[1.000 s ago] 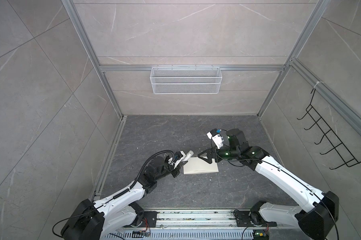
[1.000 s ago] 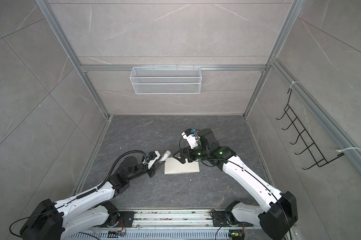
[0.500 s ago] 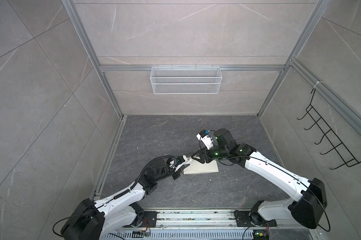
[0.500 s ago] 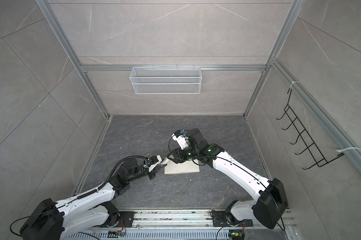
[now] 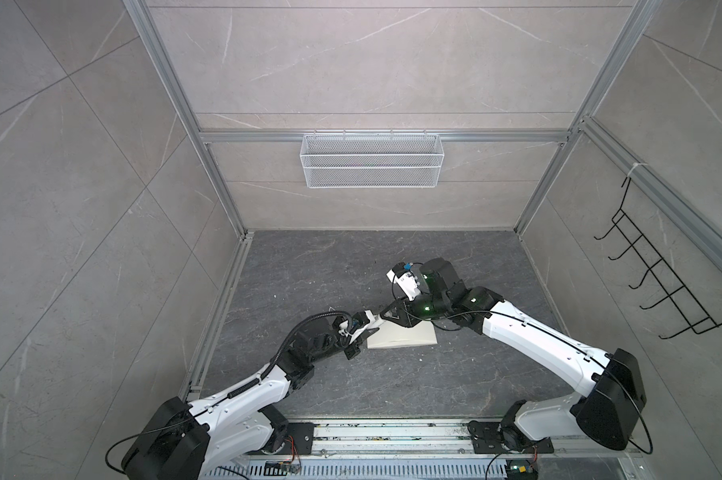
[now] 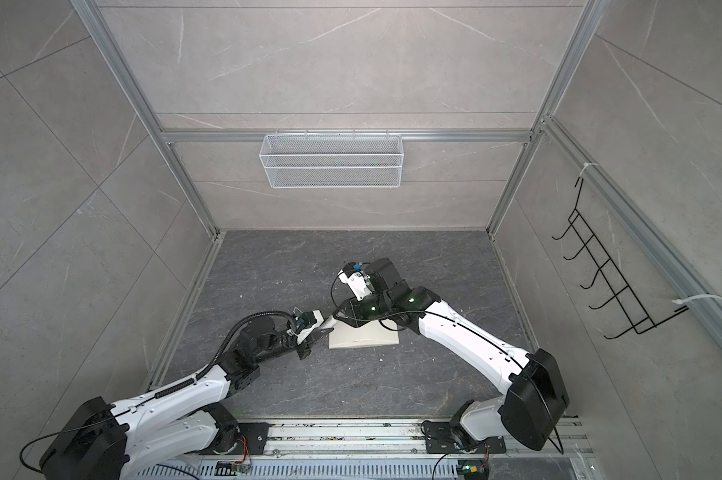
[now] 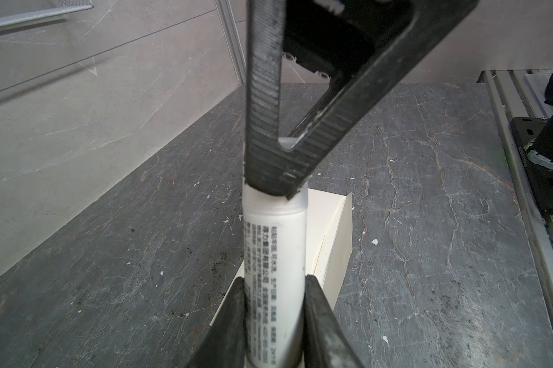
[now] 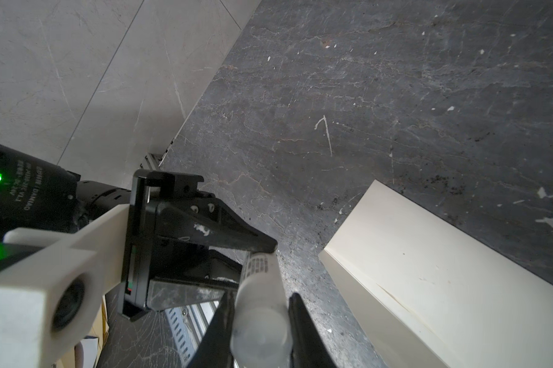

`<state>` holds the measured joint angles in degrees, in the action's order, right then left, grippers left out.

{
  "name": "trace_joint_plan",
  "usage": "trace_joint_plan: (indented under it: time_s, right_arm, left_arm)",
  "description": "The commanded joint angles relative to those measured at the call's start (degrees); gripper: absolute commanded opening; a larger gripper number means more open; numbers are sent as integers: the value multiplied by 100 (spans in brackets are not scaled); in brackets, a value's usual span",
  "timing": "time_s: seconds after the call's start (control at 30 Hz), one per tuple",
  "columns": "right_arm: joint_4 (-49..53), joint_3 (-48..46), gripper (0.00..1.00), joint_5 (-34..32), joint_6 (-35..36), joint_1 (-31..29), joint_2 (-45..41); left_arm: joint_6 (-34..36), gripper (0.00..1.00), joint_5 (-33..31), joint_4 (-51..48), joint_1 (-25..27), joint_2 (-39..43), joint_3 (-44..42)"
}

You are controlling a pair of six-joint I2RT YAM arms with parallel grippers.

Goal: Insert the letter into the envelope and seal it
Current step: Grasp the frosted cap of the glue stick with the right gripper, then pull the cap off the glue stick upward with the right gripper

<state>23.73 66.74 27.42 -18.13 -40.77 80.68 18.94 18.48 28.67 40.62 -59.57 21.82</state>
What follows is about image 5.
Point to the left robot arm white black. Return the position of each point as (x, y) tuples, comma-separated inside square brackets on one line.
[(185, 440)]

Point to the black wire hook rack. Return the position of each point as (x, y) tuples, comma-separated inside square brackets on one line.
[(695, 317)]

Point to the aluminium frame back rail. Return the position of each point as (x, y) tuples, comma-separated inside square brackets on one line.
[(447, 135)]

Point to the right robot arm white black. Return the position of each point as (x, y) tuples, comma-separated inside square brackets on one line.
[(607, 397)]

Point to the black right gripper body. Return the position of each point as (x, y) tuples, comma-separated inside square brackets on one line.
[(414, 311)]

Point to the aluminium frame rail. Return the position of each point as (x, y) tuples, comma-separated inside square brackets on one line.
[(447, 135), (693, 224)]

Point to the white wire mesh basket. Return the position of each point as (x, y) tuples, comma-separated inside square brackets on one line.
[(371, 162)]

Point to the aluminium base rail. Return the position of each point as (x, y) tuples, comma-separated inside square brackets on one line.
[(356, 438)]

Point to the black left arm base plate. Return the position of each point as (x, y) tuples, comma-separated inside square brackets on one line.
[(292, 436)]

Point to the grey slotted cable duct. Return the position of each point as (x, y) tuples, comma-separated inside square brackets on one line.
[(367, 469)]

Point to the aluminium frame post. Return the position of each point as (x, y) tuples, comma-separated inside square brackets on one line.
[(147, 30), (635, 25)]

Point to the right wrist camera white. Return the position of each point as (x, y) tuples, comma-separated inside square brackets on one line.
[(406, 276)]

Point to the white paper envelope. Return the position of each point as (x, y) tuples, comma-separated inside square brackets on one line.
[(392, 336)]

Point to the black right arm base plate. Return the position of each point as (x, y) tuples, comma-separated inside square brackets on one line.
[(496, 437)]

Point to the aluminium frame right post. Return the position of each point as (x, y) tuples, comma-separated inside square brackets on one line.
[(635, 25)]

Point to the aluminium frame left post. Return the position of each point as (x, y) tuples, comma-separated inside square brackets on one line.
[(147, 30)]

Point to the aluminium frame right rail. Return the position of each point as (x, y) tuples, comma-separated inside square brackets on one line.
[(693, 224)]

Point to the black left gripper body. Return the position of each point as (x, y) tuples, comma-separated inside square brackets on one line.
[(354, 349)]

